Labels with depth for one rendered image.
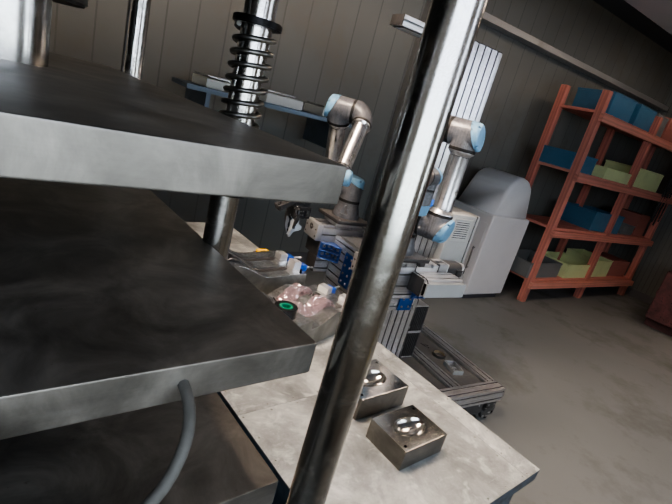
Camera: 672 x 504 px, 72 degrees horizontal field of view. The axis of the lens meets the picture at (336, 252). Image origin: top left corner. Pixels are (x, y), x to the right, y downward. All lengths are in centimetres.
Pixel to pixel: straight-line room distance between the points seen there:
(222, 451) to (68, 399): 35
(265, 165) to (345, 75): 398
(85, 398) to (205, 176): 25
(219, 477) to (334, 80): 392
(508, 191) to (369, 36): 206
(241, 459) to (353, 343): 30
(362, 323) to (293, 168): 23
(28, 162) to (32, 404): 23
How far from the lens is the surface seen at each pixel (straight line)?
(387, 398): 143
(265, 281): 190
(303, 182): 53
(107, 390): 55
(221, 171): 47
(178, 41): 391
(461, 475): 137
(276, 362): 63
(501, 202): 504
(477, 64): 241
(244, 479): 80
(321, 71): 434
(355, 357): 64
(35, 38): 92
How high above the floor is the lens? 161
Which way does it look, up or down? 17 degrees down
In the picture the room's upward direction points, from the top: 15 degrees clockwise
